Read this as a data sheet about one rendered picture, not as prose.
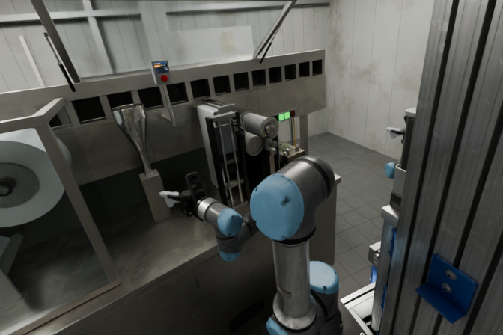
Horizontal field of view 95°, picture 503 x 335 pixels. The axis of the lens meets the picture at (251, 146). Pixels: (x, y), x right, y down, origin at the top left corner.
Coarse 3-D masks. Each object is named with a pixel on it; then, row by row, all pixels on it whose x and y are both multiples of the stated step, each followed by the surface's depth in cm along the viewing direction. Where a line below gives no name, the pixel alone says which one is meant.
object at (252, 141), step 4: (248, 132) 146; (248, 136) 140; (252, 136) 138; (256, 136) 138; (248, 140) 137; (252, 140) 138; (256, 140) 140; (260, 140) 142; (248, 144) 137; (252, 144) 139; (256, 144) 141; (260, 144) 143; (248, 148) 137; (252, 148) 140; (256, 148) 141; (260, 148) 143; (248, 152) 139; (252, 152) 141; (256, 152) 142
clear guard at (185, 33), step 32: (64, 0) 76; (96, 0) 80; (128, 0) 85; (64, 32) 87; (96, 32) 92; (128, 32) 99; (160, 32) 106; (192, 32) 115; (224, 32) 124; (256, 32) 136; (96, 64) 109; (128, 64) 118; (192, 64) 142
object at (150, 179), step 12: (144, 120) 108; (132, 132) 106; (144, 132) 111; (132, 144) 111; (144, 144) 114; (144, 156) 115; (144, 168) 117; (144, 180) 116; (156, 180) 119; (144, 192) 124; (156, 192) 121; (156, 204) 122; (156, 216) 124; (168, 216) 128
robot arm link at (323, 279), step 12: (312, 264) 75; (324, 264) 75; (312, 276) 70; (324, 276) 70; (336, 276) 70; (312, 288) 67; (324, 288) 67; (336, 288) 68; (324, 300) 66; (336, 300) 70; (324, 312) 65
